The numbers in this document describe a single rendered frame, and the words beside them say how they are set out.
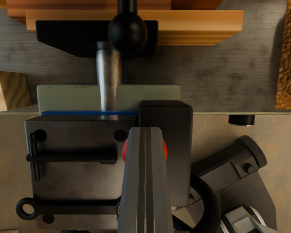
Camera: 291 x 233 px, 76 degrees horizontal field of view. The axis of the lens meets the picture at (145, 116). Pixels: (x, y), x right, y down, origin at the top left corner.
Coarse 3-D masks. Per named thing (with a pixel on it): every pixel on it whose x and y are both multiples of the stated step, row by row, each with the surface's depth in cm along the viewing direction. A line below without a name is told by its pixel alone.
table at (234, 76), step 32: (224, 0) 22; (256, 0) 22; (0, 32) 22; (256, 32) 23; (0, 64) 23; (32, 64) 23; (64, 64) 23; (128, 64) 23; (160, 64) 23; (192, 64) 23; (224, 64) 23; (256, 64) 23; (32, 96) 24; (192, 96) 24; (224, 96) 24; (256, 96) 24
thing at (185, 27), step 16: (32, 16) 16; (48, 16) 16; (64, 16) 16; (80, 16) 16; (96, 16) 16; (112, 16) 16; (144, 16) 16; (160, 16) 16; (176, 16) 16; (192, 16) 16; (208, 16) 16; (224, 16) 16; (240, 16) 16; (32, 32) 17; (160, 32) 17; (176, 32) 17; (192, 32) 17; (208, 32) 17; (224, 32) 17
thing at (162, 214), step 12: (156, 132) 10; (156, 144) 9; (156, 156) 8; (156, 168) 8; (156, 180) 7; (156, 192) 7; (168, 192) 7; (156, 204) 6; (168, 204) 7; (156, 216) 6; (168, 216) 6; (156, 228) 6; (168, 228) 6
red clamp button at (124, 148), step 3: (126, 141) 12; (126, 144) 12; (165, 144) 12; (123, 147) 12; (126, 147) 12; (165, 147) 12; (123, 150) 12; (126, 150) 12; (165, 150) 12; (123, 153) 12; (165, 153) 12; (123, 156) 12; (165, 156) 12; (123, 159) 12; (165, 159) 12
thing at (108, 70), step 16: (48, 32) 14; (64, 32) 14; (80, 32) 14; (96, 32) 14; (64, 48) 16; (80, 48) 16; (96, 48) 16; (112, 48) 16; (144, 48) 16; (96, 64) 18; (112, 64) 17; (112, 80) 17; (112, 96) 18
